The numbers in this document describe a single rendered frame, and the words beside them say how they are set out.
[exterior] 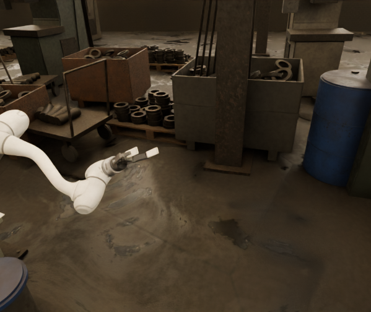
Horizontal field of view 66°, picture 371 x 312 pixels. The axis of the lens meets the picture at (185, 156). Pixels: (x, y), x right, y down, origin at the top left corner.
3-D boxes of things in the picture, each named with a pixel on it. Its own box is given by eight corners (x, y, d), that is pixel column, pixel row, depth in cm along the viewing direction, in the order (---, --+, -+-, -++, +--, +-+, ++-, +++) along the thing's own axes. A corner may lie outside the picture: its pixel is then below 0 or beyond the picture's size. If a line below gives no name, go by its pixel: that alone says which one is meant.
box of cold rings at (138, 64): (152, 92, 495) (147, 46, 456) (134, 111, 426) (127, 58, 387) (98, 90, 516) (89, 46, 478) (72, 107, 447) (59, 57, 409)
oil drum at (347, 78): (378, 192, 245) (417, 90, 200) (303, 182, 260) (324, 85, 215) (362, 156, 294) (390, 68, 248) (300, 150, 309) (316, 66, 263)
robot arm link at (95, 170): (120, 166, 150) (111, 186, 142) (101, 174, 159) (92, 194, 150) (104, 153, 145) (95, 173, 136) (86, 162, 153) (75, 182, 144)
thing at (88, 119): (122, 140, 346) (108, 57, 296) (84, 168, 296) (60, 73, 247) (51, 125, 392) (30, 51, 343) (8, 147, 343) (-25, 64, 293)
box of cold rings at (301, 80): (291, 125, 364) (303, 53, 319) (290, 163, 289) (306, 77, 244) (197, 116, 399) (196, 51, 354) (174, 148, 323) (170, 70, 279)
